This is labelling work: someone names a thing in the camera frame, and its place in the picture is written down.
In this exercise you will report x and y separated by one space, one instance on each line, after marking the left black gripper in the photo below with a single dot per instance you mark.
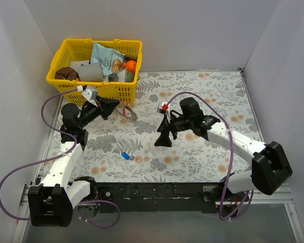
101 106

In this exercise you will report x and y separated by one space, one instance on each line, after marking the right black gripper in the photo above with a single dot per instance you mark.
170 125

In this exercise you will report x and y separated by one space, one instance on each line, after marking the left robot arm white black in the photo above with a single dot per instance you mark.
51 203

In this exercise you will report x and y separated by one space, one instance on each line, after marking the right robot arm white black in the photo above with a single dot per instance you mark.
270 167

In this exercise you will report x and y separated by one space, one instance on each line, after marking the grey paper cup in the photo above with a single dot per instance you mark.
91 73

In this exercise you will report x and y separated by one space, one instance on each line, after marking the green item in basket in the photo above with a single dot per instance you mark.
129 77

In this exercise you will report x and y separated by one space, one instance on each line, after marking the floral table mat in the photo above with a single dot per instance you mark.
191 158

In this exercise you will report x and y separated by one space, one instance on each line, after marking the light blue snack bag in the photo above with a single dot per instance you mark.
111 60

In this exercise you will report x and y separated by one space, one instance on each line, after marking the loose blue key tag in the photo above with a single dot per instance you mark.
127 156

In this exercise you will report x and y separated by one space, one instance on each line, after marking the orange fruit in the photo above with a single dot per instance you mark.
131 66

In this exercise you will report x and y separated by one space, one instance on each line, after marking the white paper in basket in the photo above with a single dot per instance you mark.
76 64

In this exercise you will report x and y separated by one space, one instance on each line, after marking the brown round pastry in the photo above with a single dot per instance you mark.
66 73

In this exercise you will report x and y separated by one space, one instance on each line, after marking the yellow plastic basket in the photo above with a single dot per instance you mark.
112 86

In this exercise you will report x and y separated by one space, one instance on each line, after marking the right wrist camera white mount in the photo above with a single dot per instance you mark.
164 108

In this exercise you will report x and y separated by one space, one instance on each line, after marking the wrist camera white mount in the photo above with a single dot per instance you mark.
90 93
164 108

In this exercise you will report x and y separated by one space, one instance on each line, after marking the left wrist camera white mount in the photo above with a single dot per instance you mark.
90 93

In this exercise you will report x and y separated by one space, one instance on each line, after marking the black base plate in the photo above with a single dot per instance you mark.
109 197

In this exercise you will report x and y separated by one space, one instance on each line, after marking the aluminium frame rail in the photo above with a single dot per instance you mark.
266 219

